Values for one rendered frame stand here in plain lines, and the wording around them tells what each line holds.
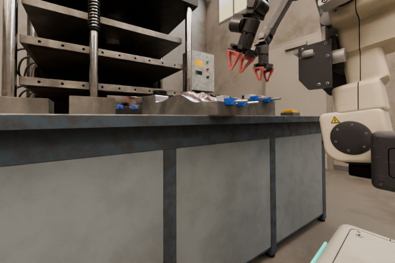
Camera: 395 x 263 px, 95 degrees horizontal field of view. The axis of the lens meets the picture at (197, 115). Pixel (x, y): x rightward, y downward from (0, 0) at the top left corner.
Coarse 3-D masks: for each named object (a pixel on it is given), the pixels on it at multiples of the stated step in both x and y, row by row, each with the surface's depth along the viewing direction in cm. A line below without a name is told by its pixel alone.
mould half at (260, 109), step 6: (246, 108) 94; (252, 108) 97; (258, 108) 100; (264, 108) 102; (270, 108) 106; (246, 114) 94; (252, 114) 97; (258, 114) 100; (264, 114) 102; (270, 114) 106
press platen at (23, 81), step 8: (24, 80) 107; (32, 80) 109; (40, 80) 111; (48, 80) 113; (56, 80) 116; (64, 80) 118; (64, 88) 120; (72, 88) 120; (80, 88) 123; (88, 88) 125; (104, 88) 131; (112, 88) 134; (120, 88) 137; (128, 88) 140; (136, 88) 143; (144, 88) 147; (152, 88) 150; (40, 96) 163
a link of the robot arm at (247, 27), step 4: (244, 20) 72; (248, 20) 69; (252, 20) 68; (256, 20) 68; (240, 24) 73; (244, 24) 73; (248, 24) 69; (252, 24) 69; (256, 24) 69; (240, 28) 74; (244, 28) 71; (248, 28) 69; (252, 28) 69; (256, 28) 70; (248, 32) 70; (252, 32) 70; (256, 32) 71
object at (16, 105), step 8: (0, 96) 57; (0, 104) 57; (8, 104) 58; (16, 104) 59; (24, 104) 60; (32, 104) 62; (40, 104) 63; (48, 104) 64; (0, 112) 57; (8, 112) 58; (16, 112) 59; (24, 112) 60; (32, 112) 62; (40, 112) 63; (48, 112) 64
